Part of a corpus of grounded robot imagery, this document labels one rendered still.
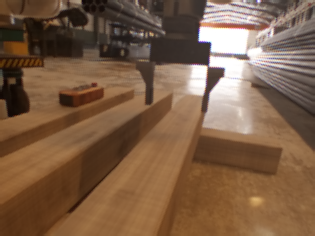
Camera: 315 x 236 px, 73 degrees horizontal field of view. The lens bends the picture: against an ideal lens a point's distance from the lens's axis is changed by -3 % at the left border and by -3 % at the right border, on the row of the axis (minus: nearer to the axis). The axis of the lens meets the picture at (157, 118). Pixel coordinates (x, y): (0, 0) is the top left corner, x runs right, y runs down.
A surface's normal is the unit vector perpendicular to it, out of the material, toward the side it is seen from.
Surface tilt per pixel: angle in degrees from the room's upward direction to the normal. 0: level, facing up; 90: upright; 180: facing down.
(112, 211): 0
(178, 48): 90
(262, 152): 90
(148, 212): 0
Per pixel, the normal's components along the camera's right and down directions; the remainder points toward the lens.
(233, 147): -0.29, 0.26
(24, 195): 0.95, 0.14
